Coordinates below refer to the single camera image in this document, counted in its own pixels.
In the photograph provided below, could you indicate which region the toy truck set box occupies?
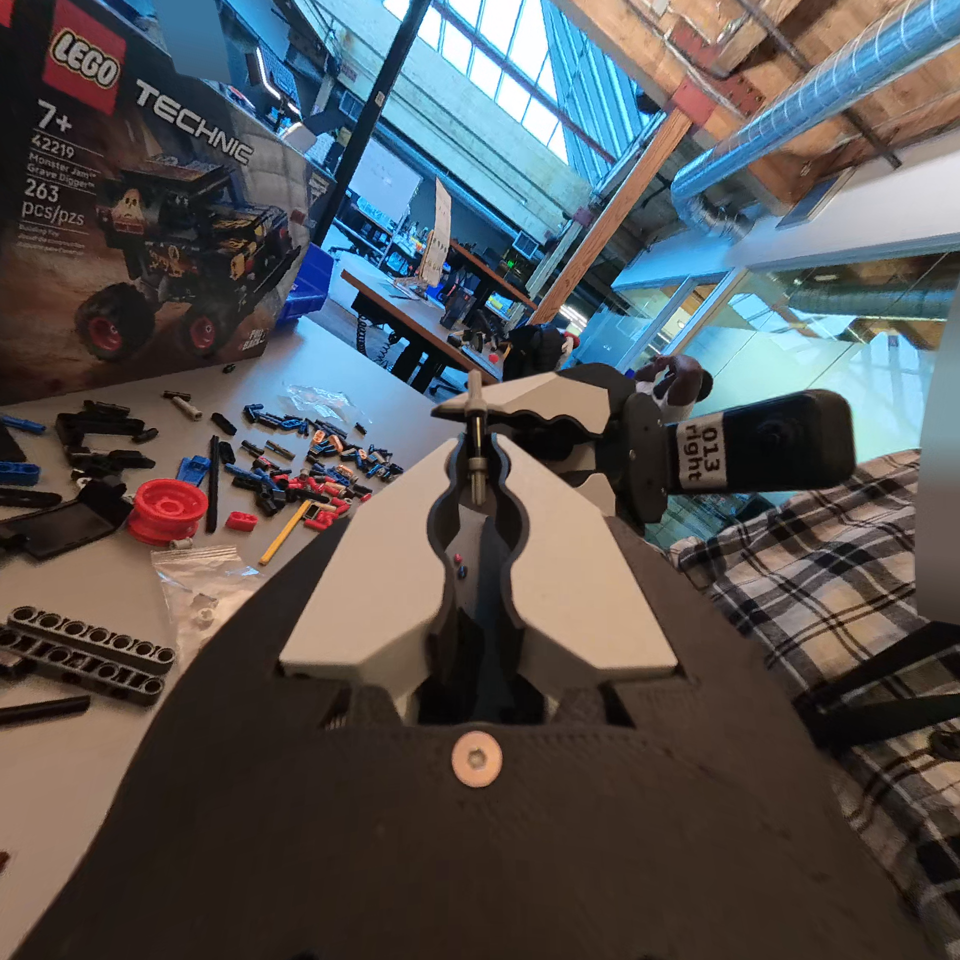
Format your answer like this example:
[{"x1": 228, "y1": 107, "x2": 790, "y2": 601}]
[{"x1": 0, "y1": 0, "x2": 316, "y2": 406}]

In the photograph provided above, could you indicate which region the pile of black beams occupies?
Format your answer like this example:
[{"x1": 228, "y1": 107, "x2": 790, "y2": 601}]
[{"x1": 0, "y1": 397, "x2": 177, "y2": 725}]

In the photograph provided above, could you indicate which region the medium black axle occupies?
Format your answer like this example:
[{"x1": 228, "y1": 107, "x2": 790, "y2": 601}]
[{"x1": 0, "y1": 696, "x2": 91, "y2": 726}]

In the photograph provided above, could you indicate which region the long yellow axle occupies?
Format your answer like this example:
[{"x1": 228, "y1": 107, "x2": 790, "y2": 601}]
[{"x1": 259, "y1": 500, "x2": 312, "y2": 566}]

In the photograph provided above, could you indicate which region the dark grey straight beam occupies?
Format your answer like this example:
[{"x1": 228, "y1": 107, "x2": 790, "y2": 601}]
[{"x1": 7, "y1": 604, "x2": 178, "y2": 674}]

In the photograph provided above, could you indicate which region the empty clear plastic bag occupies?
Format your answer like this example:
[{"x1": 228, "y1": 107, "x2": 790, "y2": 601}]
[{"x1": 283, "y1": 384, "x2": 354, "y2": 421}]

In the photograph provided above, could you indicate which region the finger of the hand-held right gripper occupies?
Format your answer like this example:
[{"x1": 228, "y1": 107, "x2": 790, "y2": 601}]
[
  {"x1": 431, "y1": 372, "x2": 615, "y2": 460},
  {"x1": 525, "y1": 442, "x2": 618, "y2": 520}
]

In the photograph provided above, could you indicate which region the silver air duct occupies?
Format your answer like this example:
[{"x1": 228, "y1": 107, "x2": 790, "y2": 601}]
[{"x1": 669, "y1": 0, "x2": 960, "y2": 241}]

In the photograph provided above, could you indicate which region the small black pin assembly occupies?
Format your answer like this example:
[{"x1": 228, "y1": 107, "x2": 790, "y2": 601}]
[{"x1": 463, "y1": 369, "x2": 490, "y2": 505}]

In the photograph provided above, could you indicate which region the wooden edged table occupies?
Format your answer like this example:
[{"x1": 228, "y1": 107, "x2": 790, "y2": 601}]
[{"x1": 341, "y1": 240, "x2": 541, "y2": 395}]

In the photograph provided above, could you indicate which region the tall cardboard sign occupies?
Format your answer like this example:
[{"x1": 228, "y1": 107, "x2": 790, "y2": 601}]
[{"x1": 420, "y1": 176, "x2": 453, "y2": 286}]

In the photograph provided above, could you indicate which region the blue storage bin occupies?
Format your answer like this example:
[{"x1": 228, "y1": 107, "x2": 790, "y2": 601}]
[{"x1": 276, "y1": 243, "x2": 333, "y2": 329}]

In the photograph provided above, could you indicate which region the black backpack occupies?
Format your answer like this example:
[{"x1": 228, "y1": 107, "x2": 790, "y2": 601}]
[{"x1": 502, "y1": 324, "x2": 575, "y2": 382}]

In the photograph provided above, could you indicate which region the person's right hand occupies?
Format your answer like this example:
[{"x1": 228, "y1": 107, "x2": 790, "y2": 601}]
[{"x1": 636, "y1": 354, "x2": 715, "y2": 426}]

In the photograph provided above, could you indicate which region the black shoulder strap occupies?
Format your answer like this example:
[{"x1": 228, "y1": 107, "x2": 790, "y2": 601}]
[{"x1": 808, "y1": 615, "x2": 960, "y2": 751}]

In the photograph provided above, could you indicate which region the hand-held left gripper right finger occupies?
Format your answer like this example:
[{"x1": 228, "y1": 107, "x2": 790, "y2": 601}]
[{"x1": 489, "y1": 435, "x2": 681, "y2": 715}]

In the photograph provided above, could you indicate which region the grey desk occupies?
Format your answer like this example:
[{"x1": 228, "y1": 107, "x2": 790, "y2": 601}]
[{"x1": 0, "y1": 315, "x2": 444, "y2": 946}]

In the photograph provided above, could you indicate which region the black coiled cable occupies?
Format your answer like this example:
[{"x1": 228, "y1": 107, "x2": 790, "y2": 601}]
[{"x1": 352, "y1": 307, "x2": 384, "y2": 369}]

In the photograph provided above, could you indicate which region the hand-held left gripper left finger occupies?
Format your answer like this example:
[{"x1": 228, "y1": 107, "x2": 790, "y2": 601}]
[{"x1": 277, "y1": 435, "x2": 471, "y2": 715}]

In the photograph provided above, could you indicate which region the person's plaid shirt torso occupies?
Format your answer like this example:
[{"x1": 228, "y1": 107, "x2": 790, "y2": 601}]
[{"x1": 667, "y1": 450, "x2": 960, "y2": 960}]

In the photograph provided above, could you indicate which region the pile of small connector pins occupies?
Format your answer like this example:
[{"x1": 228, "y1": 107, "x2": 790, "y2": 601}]
[{"x1": 217, "y1": 401, "x2": 406, "y2": 530}]

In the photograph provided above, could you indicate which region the wooden support post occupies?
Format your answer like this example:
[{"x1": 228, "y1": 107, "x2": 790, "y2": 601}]
[{"x1": 528, "y1": 108, "x2": 695, "y2": 327}]

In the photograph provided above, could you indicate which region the large red wheel rim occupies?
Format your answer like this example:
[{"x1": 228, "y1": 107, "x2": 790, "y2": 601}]
[{"x1": 126, "y1": 478, "x2": 209, "y2": 546}]

